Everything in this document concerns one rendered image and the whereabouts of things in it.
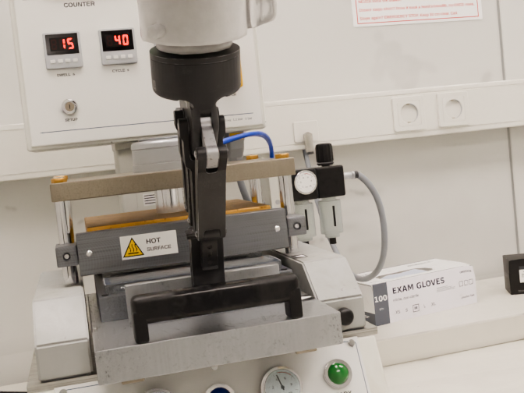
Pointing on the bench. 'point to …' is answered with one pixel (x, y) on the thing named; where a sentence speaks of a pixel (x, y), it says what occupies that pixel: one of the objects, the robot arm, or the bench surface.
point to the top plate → (167, 170)
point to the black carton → (514, 273)
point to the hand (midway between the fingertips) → (207, 262)
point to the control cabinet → (111, 85)
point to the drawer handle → (214, 300)
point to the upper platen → (168, 209)
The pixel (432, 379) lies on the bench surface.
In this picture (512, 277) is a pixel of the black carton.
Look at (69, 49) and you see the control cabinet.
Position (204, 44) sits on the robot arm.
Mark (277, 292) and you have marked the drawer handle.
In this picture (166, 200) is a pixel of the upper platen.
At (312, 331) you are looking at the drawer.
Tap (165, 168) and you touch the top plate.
